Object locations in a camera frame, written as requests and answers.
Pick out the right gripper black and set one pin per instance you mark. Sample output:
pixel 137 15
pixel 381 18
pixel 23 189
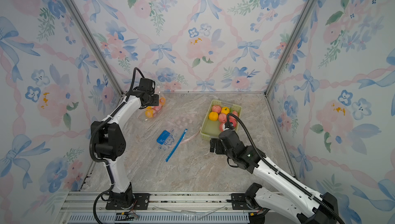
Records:
pixel 218 148

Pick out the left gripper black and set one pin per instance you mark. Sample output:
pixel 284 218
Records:
pixel 157 100

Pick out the pink zipper clear bag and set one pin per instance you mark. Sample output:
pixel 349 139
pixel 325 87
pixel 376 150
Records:
pixel 141 115

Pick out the pink peach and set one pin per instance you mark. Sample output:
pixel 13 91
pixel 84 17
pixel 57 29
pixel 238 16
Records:
pixel 217 109
pixel 157 108

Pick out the green plastic basket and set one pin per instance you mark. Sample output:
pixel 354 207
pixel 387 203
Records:
pixel 213 123

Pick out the blue zipper clear bag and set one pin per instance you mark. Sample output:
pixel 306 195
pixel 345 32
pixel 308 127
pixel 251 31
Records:
pixel 177 131

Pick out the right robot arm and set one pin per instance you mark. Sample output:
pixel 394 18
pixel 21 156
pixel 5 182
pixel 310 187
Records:
pixel 277 177

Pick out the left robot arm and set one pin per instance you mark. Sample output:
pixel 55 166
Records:
pixel 107 143

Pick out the yellow peach with leaf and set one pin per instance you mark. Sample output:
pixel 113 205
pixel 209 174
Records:
pixel 225 110

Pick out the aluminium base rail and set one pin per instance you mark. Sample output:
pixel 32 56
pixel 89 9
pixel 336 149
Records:
pixel 188 208

